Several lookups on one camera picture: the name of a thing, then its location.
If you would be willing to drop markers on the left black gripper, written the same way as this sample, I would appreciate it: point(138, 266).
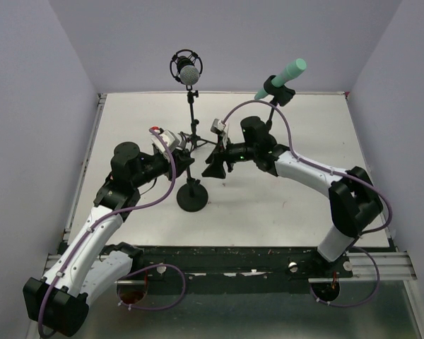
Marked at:
point(181, 161)

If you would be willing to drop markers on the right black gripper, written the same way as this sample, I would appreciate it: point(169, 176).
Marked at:
point(216, 160)

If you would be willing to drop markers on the black round-base stand front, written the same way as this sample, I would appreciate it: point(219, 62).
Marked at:
point(192, 196)

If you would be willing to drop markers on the black round-base stand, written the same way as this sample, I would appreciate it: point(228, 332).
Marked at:
point(281, 95)
point(192, 196)

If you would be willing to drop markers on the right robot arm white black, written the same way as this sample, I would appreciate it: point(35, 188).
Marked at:
point(353, 202)

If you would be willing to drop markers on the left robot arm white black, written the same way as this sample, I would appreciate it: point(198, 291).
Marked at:
point(60, 300)

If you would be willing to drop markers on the silver grey mesh microphone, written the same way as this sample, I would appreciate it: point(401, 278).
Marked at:
point(188, 74)

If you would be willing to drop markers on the black round-base stand rear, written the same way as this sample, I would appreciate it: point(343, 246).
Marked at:
point(281, 95)

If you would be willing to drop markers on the teal green microphone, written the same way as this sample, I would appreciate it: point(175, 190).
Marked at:
point(274, 84)

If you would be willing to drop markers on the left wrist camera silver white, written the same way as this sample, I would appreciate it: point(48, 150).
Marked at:
point(170, 140)

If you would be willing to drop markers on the wrist camera silver white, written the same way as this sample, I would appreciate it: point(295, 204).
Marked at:
point(220, 129)
point(170, 140)

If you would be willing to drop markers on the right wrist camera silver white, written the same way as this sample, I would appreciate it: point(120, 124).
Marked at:
point(220, 129)

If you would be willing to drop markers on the black tripod stand shock mount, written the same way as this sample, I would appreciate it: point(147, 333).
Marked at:
point(182, 57)

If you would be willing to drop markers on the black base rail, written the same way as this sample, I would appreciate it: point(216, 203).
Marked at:
point(219, 270)

